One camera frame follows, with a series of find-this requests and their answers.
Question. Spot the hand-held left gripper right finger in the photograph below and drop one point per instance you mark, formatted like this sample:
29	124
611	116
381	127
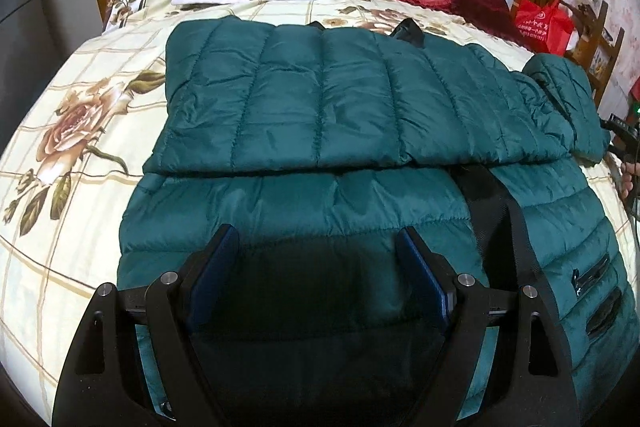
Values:
424	277

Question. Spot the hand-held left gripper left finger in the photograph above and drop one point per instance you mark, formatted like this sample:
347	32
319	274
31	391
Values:
216	274

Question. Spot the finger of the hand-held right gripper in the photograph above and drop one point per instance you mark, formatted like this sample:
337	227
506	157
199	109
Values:
616	133

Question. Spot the dark green puffer jacket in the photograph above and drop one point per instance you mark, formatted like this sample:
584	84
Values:
360	117

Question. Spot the person's right hand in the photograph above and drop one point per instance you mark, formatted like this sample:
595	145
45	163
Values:
628	179

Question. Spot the wooden chair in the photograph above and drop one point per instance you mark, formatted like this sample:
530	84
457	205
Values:
590	37

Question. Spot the floral pink curtain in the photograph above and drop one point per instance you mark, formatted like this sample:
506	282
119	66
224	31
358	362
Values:
620	7

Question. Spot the red plastic bag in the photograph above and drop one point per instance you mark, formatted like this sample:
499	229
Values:
542	24

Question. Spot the floral checked bed quilt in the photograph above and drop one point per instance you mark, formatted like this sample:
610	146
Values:
75	147

